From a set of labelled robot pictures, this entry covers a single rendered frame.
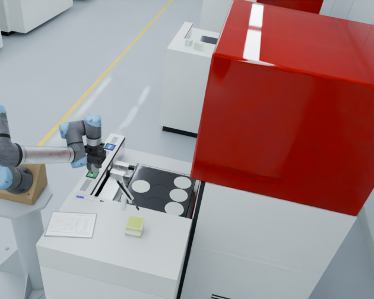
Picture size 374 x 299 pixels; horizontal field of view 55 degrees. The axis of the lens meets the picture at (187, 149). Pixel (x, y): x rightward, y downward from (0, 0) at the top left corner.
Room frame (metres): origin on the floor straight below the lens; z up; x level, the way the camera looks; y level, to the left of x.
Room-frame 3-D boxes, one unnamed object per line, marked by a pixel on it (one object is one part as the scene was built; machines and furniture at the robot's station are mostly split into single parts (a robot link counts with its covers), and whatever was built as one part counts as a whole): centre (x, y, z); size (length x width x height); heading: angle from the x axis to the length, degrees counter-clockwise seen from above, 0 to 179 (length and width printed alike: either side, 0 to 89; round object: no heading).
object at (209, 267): (1.60, -0.47, 0.41); 0.82 x 0.70 x 0.82; 175
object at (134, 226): (1.09, 0.18, 1.00); 0.07 x 0.07 x 0.07; 88
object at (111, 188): (1.46, 0.38, 0.87); 0.36 x 0.08 x 0.03; 175
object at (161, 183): (1.46, 0.11, 0.90); 0.34 x 0.34 x 0.01; 84
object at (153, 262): (1.08, 0.25, 0.89); 0.62 x 0.35 x 0.14; 85
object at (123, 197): (1.22, 0.24, 1.03); 0.06 x 0.04 x 0.13; 85
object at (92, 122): (1.43, 0.47, 1.28); 0.09 x 0.08 x 0.11; 121
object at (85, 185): (1.56, 0.47, 0.89); 0.55 x 0.09 x 0.14; 175
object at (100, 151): (1.43, 0.46, 1.12); 0.09 x 0.08 x 0.12; 85
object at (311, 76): (1.60, -0.44, 1.52); 0.81 x 0.75 x 0.60; 175
